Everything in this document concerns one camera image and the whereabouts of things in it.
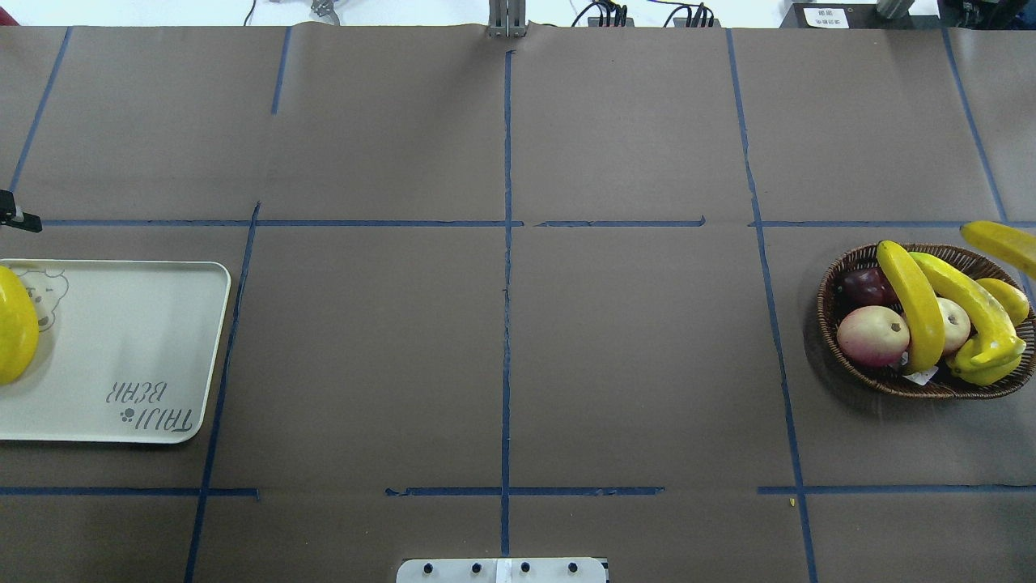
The white bear tray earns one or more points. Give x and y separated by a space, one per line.
127 350

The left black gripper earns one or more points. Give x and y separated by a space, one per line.
10 212

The black label box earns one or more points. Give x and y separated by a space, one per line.
828 15

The wicker fruit basket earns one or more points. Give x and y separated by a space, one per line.
829 307

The yellow banana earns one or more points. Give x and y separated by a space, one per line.
918 300
995 332
1012 245
20 334

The dark red plum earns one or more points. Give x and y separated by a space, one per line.
868 287

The aluminium frame post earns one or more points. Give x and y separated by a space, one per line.
507 19

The small pale apple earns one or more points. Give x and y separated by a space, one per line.
956 323

